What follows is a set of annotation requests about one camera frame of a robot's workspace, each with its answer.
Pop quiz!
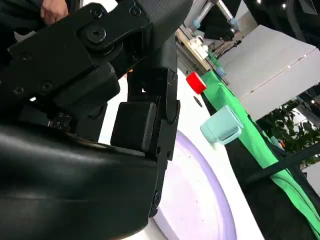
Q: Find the lilac plate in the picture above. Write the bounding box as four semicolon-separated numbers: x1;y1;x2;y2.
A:
152;129;238;240

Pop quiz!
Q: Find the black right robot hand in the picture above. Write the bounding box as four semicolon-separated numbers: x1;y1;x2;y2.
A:
0;0;193;240

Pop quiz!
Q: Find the black pole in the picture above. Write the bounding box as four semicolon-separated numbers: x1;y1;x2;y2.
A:
246;143;320;185

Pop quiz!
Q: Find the red cylinder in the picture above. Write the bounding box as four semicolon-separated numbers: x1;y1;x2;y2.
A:
185;71;208;95

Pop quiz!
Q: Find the person's hand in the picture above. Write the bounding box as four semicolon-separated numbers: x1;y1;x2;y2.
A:
39;0;69;25

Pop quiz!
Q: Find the pale green mug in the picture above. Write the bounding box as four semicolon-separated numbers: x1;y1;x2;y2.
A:
199;104;244;146

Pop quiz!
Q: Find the green leafy plant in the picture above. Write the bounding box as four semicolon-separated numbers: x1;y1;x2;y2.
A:
257;98;320;166

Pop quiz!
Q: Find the green cloth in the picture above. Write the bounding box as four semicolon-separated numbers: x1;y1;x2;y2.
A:
201;48;320;240

